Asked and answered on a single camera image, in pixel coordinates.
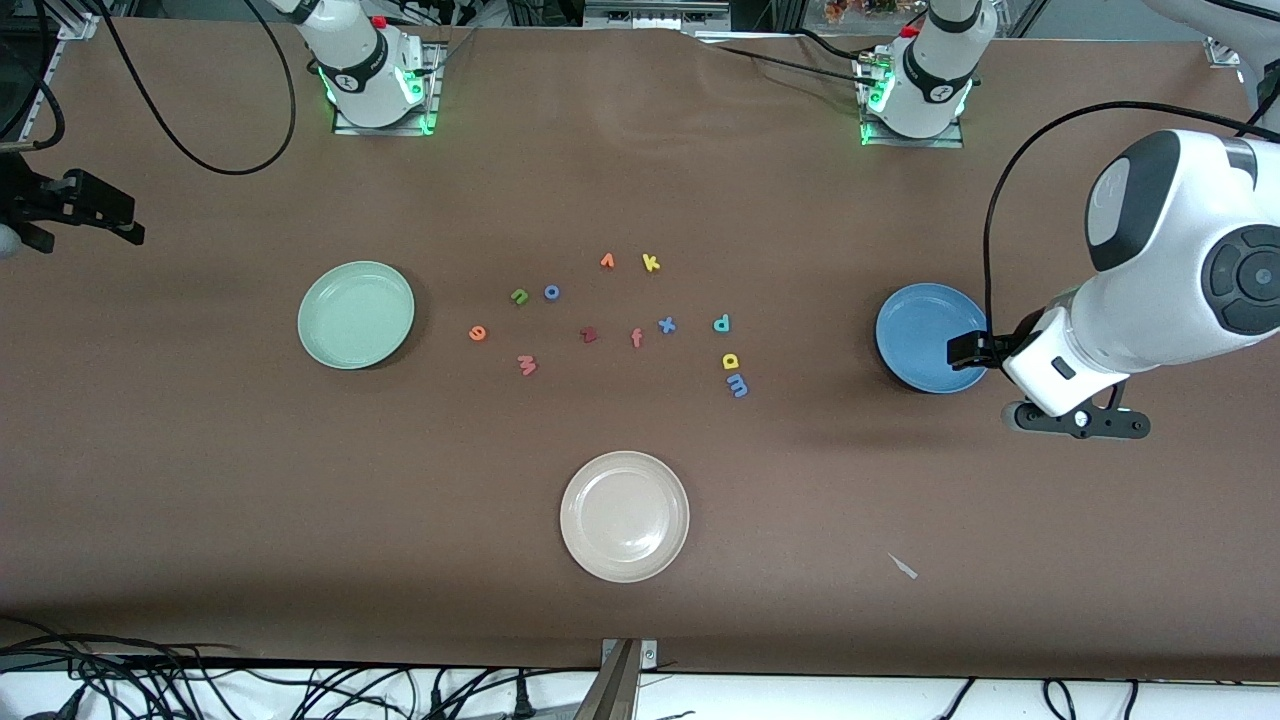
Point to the beige plate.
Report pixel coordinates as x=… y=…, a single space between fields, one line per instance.
x=625 y=517

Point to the aluminium frame profile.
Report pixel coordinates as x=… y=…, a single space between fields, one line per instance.
x=1222 y=52
x=75 y=22

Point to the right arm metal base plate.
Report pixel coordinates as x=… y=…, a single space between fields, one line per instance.
x=385 y=131

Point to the pink red foam letter w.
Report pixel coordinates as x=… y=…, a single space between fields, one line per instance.
x=527 y=366

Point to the blue foam letter m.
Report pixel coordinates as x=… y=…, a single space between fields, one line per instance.
x=738 y=386

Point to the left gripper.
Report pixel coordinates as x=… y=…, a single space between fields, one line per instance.
x=972 y=350

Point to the grey metal background device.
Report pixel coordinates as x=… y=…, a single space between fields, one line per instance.
x=650 y=15

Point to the pale green plate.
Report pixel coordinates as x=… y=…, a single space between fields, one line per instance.
x=355 y=315

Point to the small white tape scrap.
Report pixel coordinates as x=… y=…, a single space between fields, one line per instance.
x=905 y=568

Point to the metal table edge bracket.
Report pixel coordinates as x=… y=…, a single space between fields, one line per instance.
x=620 y=690

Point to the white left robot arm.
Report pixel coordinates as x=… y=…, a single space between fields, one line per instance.
x=1170 y=250

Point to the brown table cover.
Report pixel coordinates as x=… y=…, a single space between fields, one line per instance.
x=200 y=480

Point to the blue plate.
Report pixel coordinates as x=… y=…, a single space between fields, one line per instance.
x=920 y=335

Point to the orange background items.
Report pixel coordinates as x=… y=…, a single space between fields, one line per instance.
x=850 y=10

